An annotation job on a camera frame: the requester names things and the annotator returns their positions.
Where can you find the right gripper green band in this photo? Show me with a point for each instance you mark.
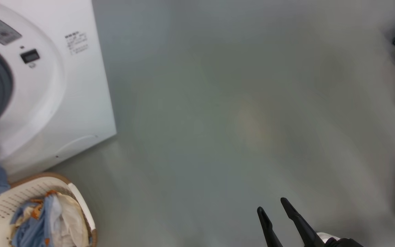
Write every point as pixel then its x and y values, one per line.
pixel 341 243

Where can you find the cream white garment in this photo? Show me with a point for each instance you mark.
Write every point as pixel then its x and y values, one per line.
pixel 69 223

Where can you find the white washing machine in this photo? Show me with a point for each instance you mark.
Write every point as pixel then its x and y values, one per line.
pixel 77 96

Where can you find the round white filter cover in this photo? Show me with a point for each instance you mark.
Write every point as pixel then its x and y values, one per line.
pixel 77 144

